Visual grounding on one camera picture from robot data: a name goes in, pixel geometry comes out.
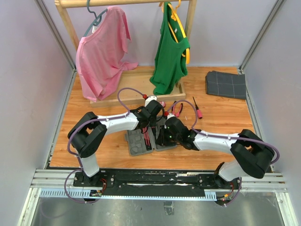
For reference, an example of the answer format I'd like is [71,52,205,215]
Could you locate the pink black screwdriver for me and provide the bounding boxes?
[151,127,157,140]
[193,97,203,119]

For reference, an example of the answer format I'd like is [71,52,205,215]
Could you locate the pink black pliers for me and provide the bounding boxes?
[170,101,185,118]

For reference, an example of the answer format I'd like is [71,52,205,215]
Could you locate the red black tape roll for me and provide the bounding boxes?
[160,101,166,108]

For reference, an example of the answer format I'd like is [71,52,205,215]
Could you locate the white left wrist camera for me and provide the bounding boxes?
[143,94,157,107]

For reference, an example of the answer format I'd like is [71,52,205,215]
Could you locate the teal clothes hanger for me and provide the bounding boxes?
[83,0,108,37]

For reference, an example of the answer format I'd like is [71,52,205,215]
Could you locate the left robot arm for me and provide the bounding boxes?
[67,100,164,186]

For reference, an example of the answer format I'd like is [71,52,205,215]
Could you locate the folded grey checked cloth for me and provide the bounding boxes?
[205,71,246,100]

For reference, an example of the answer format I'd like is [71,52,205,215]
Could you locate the green tank top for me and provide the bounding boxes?
[150,2,188,95]

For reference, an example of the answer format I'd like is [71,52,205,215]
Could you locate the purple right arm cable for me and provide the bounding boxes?
[166,100,281,205]

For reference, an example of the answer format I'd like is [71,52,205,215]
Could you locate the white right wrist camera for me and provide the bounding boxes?
[164,112,176,120]

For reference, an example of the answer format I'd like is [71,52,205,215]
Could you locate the pink black utility knife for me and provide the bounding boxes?
[144,128,152,150]

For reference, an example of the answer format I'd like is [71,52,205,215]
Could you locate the wooden clothes rack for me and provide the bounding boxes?
[55,0,197,108]

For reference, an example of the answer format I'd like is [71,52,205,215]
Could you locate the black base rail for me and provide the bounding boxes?
[73,169,238,198]

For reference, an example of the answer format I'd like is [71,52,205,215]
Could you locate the grey plastic tool case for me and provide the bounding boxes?
[125,117,177,156]

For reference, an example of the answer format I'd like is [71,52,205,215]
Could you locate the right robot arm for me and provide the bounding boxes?
[156,115,280,188]

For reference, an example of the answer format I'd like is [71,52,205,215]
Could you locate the pink t-shirt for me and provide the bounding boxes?
[76,6,138,102]

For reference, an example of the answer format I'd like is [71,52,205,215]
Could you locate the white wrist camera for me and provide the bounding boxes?
[143,94,157,107]
[164,112,176,120]

